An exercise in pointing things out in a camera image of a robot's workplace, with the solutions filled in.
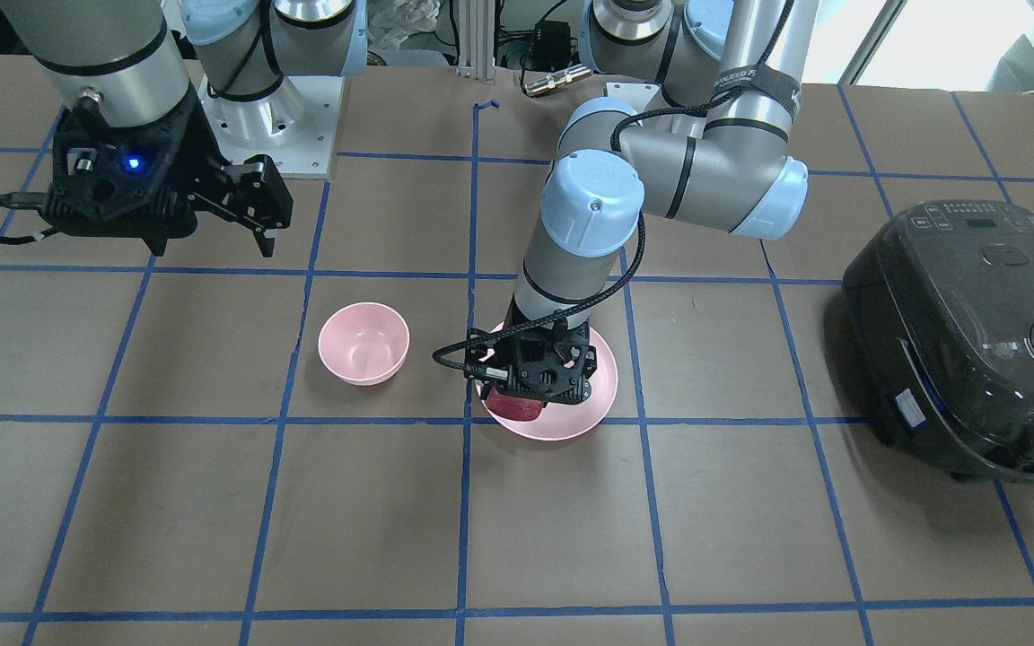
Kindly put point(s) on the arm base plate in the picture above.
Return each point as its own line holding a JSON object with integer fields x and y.
{"x": 628, "y": 92}
{"x": 296, "y": 126}

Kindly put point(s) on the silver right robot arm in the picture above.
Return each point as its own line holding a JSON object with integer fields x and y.
{"x": 126, "y": 51}

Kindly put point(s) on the pink plate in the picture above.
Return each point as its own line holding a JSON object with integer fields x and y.
{"x": 558, "y": 422}

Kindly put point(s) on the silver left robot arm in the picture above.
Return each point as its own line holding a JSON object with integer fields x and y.
{"x": 711, "y": 149}

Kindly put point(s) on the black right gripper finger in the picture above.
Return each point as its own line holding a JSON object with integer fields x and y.
{"x": 265, "y": 238}
{"x": 157, "y": 245}

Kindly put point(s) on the red apple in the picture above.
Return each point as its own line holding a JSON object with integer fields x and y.
{"x": 512, "y": 408}

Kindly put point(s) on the aluminium frame post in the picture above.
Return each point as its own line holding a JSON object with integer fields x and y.
{"x": 476, "y": 40}

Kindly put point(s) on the black rice cooker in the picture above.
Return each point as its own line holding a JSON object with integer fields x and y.
{"x": 942, "y": 302}

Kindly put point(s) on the pink bowl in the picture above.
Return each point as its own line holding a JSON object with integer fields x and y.
{"x": 364, "y": 344}

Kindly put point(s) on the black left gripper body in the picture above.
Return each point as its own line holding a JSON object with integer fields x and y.
{"x": 597, "y": 357}

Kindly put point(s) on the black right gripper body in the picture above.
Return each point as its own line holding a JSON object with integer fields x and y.
{"x": 196, "y": 146}

